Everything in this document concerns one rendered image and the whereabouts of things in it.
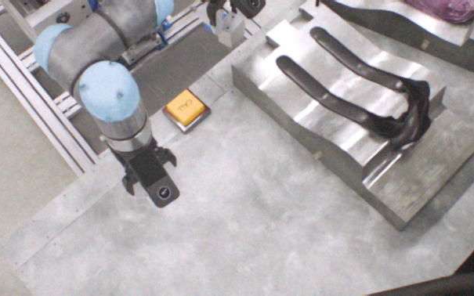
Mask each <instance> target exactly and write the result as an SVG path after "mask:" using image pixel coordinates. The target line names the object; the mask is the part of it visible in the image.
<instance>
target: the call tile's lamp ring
mask: <svg viewBox="0 0 474 296"><path fill-rule="evenodd" d="M186 90H187V91H188V92H190V93H191V94H192V95H193V96H194V97H195V98H196V99H198V101H199V102H201V103H202V104H203V105H204V107H205V108H206V109H205V110H204V112H203V113H201V114H199V115H198V116H197V117H195V118H194V119H193V121H192V122H190V123H189V124H188V125H187V126H185V127H184V126H183V125H182V124H181V123H180V122H178V120H177V119H176V118H175V117H173V116H172V115H171V114H170V113H169V112H168V111H167V110H166V108H167V107H166V106H167V105H168V104H167V105H166V106H164V107H163V108H162V110H163V111H164V112H165V113H166V114H167V115H168V116H169V117H170V118H171V119H172V120H173V121H174V122H175V123H176V124H177V125H178V126H180V127H181V128H182V129H183V130H184V131H185V130H186V129H187V128H189V127H190V126H191V125H192V124H194V123H195V122H196V120H197V119H199V118H201V117H202V116H203V115H204V114H206V113H207V112H208V110H210V109H211V108H209V107H208V106H207V105H205V104H204V103H203V102H202V101H201V99H199V98H198V97H197V96H196V95H194V94H193V93H192V92H191V91H190V89H189V88H186Z"/></svg>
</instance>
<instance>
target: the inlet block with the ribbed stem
mask: <svg viewBox="0 0 474 296"><path fill-rule="evenodd" d="M197 9H198V8H196V7H193V6H192V5H191V6H190V11H193V12H194V13H196V10H197ZM204 28H205V29H207V30H208V31H211V32H212V29H211V27H210V26H208V25H207V24H206V23H204ZM244 34H245V28H244V18H243V17H241V16H238V15H237V14H235V13H232V12H230V13H228V14H227V15H226V14H225V13H224V14H223V32H222V33H221V34H220V35H219V36H218V39H219V42H222V43H223V44H224V45H227V47H229V48H230V49H232V48H233V47H234V46H235V45H236V44H237V42H238V41H239V40H240V39H242V38H243V36H244Z"/></svg>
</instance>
